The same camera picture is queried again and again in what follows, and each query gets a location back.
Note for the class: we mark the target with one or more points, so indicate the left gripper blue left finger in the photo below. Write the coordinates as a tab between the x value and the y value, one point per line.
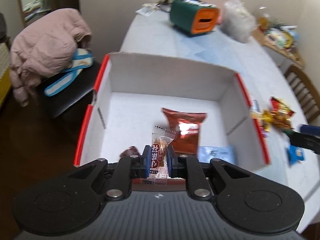
145	162

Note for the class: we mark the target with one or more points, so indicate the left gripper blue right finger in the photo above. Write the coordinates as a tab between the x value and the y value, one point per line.
172	162

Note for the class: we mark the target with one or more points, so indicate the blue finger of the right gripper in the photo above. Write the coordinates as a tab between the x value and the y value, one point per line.
307	138

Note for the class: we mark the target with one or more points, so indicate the light blue snack packet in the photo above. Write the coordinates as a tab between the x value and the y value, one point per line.
206	153

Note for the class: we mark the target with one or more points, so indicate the red yellow chips bag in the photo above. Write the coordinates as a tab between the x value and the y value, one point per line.
281	114

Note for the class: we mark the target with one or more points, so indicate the yellow snack packet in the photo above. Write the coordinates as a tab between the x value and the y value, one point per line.
264	118

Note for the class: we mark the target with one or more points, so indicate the dark purple wrapped candy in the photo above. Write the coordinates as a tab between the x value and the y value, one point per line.
132	150

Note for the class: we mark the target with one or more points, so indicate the red-brown foil snack bag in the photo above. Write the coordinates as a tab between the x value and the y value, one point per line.
187	130

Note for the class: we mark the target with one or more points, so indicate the wooden chair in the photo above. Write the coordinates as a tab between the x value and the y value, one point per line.
305	92

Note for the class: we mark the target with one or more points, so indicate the white red cardboard box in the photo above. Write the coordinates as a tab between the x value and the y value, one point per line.
131	90

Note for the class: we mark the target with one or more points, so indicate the wooden side shelf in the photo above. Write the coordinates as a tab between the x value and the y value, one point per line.
280	40

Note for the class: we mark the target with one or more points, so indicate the blue white tote bag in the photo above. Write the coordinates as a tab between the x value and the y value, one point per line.
81	59

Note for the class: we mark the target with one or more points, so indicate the clear plastic bag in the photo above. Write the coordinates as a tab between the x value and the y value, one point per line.
237	22

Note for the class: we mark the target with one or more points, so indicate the green orange tissue box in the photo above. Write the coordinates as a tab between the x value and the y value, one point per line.
193	17

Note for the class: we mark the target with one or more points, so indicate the small paper packet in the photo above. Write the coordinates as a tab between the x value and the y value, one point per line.
147	9

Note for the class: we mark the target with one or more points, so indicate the pink puffer jacket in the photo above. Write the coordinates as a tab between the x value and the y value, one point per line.
45	48

